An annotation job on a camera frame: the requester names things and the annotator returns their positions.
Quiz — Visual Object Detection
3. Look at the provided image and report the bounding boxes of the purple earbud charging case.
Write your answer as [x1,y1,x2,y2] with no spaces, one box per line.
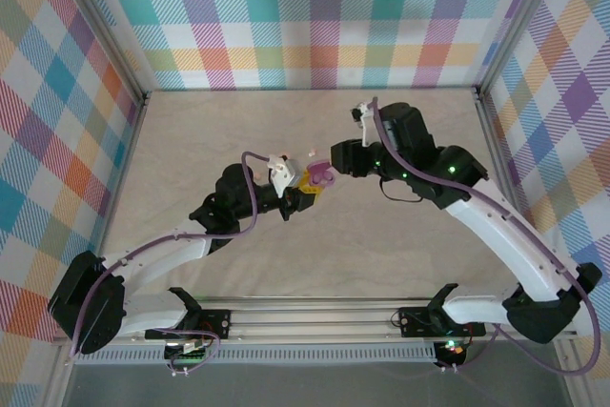
[307,160,338,189]

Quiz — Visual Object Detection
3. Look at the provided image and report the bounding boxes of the plaid fabric backdrop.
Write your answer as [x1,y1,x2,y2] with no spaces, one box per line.
[480,0,610,407]
[0,0,144,407]
[75,0,539,92]

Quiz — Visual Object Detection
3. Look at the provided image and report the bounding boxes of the green control board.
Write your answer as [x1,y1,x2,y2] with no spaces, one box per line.
[164,340,214,365]
[436,338,471,361]

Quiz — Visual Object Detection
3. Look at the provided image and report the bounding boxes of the aluminium side rail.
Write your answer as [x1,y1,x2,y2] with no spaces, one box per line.
[474,87,597,407]
[45,92,152,407]

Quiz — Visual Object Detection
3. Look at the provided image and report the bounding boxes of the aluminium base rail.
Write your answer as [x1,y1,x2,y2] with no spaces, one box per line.
[118,296,580,345]

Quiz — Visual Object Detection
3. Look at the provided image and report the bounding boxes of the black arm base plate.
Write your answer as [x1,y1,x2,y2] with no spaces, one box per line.
[145,309,234,342]
[397,305,487,339]

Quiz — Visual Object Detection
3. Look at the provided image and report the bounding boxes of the aluminium frame post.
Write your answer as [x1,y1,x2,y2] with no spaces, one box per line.
[56,0,152,111]
[471,0,571,103]

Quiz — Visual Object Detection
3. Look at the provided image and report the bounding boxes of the grey slotted cable duct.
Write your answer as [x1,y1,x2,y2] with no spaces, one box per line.
[102,347,438,366]

